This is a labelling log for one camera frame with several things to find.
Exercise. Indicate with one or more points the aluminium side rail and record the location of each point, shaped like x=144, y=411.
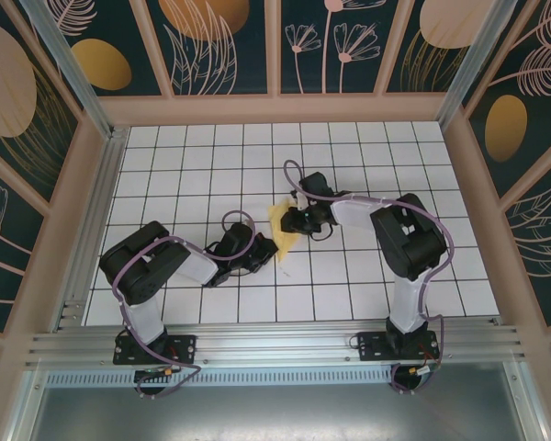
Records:
x=108, y=184

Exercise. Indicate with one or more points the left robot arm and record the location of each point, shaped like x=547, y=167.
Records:
x=138, y=266

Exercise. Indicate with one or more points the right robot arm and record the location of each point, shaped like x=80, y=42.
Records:
x=408, y=239

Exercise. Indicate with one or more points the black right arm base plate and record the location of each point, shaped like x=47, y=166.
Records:
x=372, y=347

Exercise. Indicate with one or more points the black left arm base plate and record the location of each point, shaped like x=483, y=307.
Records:
x=183, y=349

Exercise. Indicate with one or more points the yellow cloth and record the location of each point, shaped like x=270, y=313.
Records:
x=284, y=245

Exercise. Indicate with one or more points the long aluminium base rail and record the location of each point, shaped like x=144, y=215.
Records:
x=275, y=344

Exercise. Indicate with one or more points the yellow power connector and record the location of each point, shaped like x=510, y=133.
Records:
x=415, y=370
x=167, y=370

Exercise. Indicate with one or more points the aluminium corner post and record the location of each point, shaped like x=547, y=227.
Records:
x=473, y=59
x=73, y=69

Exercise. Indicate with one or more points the grey metal sheet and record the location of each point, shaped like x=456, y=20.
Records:
x=275, y=413

